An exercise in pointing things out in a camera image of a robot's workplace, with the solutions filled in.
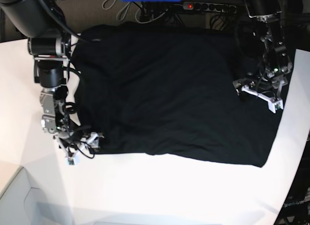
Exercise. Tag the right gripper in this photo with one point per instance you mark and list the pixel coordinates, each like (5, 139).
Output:
(77, 139)

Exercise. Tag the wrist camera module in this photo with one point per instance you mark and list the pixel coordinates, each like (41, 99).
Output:
(274, 106)
(72, 161)

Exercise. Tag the black power strip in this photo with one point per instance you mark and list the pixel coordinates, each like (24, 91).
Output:
(209, 7)

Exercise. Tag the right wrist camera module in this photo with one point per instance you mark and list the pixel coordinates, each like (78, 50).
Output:
(72, 161)

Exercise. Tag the black t-shirt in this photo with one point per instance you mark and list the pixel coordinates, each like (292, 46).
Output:
(160, 90)

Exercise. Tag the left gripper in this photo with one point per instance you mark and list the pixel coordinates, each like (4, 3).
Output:
(258, 86)

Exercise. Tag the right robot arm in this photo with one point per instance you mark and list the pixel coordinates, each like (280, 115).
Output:
(50, 44)

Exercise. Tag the grey plastic bin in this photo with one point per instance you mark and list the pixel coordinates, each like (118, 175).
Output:
(27, 201)

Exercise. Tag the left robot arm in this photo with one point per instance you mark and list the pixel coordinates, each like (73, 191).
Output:
(275, 60)

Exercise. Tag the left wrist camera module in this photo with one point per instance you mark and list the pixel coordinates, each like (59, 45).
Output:
(274, 106)

